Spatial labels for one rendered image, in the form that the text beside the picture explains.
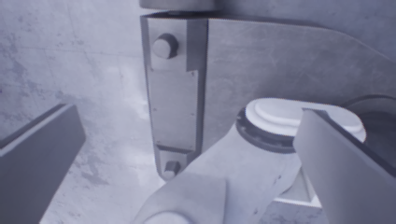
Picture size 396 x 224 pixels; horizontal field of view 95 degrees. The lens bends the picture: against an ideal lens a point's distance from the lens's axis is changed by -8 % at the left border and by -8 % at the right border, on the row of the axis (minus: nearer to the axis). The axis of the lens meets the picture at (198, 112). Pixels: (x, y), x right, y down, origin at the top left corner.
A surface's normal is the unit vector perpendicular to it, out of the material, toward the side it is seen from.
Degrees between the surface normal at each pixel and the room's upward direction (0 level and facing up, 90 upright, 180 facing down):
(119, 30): 0
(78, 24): 0
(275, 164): 90
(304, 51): 0
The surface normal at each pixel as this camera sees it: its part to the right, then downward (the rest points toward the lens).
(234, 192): 0.03, -0.85
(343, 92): -0.20, 0.51
